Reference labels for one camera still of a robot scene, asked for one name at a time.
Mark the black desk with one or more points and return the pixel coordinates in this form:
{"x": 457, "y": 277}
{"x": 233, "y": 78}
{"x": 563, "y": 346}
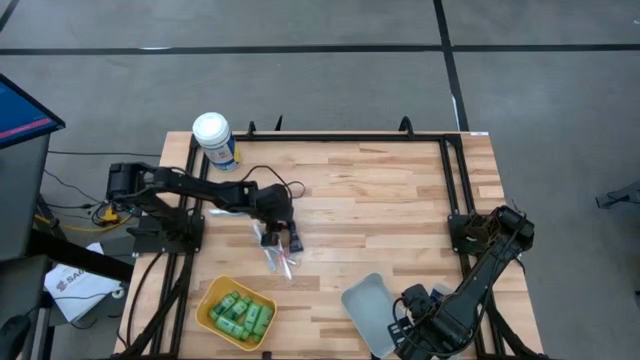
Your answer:
{"x": 75, "y": 255}

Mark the yellow plastic bin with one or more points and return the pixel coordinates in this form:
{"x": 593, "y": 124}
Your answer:
{"x": 222, "y": 282}

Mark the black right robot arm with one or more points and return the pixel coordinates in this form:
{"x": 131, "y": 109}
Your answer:
{"x": 480, "y": 280}

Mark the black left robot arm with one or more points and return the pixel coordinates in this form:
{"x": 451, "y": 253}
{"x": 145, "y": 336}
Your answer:
{"x": 200, "y": 187}

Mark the black frame clamp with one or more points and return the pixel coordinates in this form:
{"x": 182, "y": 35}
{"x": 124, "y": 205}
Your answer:
{"x": 267, "y": 355}

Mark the white wipes canister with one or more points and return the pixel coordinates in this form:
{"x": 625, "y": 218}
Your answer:
{"x": 215, "y": 137}

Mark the grey plastic bin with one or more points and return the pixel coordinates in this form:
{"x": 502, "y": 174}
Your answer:
{"x": 367, "y": 310}

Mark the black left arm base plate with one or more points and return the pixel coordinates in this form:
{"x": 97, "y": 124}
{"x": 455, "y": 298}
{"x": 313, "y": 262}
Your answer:
{"x": 150, "y": 242}

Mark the white printed paper sheet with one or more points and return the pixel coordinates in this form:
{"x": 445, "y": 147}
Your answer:
{"x": 75, "y": 290}

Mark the black computer mouse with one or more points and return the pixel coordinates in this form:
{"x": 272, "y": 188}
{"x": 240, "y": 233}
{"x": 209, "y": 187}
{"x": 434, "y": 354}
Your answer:
{"x": 12, "y": 336}

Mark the green shampoo bottle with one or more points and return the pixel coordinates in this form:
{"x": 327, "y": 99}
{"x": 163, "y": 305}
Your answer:
{"x": 224, "y": 303}
{"x": 251, "y": 316}
{"x": 238, "y": 309}
{"x": 263, "y": 320}
{"x": 229, "y": 326}

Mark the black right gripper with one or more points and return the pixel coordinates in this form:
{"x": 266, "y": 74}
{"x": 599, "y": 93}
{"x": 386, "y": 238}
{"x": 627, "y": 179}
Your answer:
{"x": 417, "y": 300}

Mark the computer monitor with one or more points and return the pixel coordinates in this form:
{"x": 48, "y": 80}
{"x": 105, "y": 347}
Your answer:
{"x": 20, "y": 112}

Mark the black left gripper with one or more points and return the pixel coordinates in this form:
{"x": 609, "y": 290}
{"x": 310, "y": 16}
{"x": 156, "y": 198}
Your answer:
{"x": 277, "y": 205}

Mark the dark floor stand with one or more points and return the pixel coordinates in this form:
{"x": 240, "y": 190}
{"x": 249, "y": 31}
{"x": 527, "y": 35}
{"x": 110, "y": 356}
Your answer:
{"x": 620, "y": 197}

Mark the red toothbrush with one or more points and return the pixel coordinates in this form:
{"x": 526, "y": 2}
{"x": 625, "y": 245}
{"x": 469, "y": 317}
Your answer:
{"x": 286, "y": 267}

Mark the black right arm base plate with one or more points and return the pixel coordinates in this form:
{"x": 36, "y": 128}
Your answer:
{"x": 457, "y": 241}

